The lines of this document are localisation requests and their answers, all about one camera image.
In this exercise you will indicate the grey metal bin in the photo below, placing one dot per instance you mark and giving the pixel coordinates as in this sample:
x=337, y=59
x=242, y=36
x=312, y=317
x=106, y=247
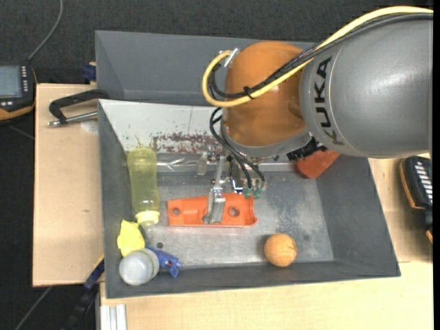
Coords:
x=213, y=253

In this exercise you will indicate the orange flat block with holes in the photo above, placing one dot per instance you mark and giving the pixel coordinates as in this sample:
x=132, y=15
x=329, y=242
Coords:
x=185, y=215

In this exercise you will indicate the yellow clear plastic bottle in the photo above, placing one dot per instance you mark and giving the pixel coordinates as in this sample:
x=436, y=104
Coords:
x=142, y=181

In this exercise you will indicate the orange ball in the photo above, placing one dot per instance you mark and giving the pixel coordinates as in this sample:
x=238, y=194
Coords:
x=280, y=249

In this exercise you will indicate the pale wood board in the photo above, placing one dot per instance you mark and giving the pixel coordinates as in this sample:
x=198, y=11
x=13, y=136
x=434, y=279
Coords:
x=65, y=184

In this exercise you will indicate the red-orange block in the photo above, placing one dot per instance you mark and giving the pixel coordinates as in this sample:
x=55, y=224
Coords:
x=316, y=165

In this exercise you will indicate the yellow cloth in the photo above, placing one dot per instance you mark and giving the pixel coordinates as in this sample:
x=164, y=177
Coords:
x=130, y=237

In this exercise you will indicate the white spray bottle blue trigger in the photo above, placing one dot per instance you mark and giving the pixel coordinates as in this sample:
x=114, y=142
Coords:
x=137, y=266

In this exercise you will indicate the black cylinder on white bracket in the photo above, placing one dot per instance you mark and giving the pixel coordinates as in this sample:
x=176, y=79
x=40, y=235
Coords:
x=302, y=151

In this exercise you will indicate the small clear glass bottle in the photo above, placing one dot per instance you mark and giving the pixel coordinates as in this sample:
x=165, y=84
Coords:
x=203, y=165

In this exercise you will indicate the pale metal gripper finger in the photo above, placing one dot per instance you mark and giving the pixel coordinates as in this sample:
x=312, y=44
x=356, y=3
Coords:
x=209, y=207
x=219, y=210

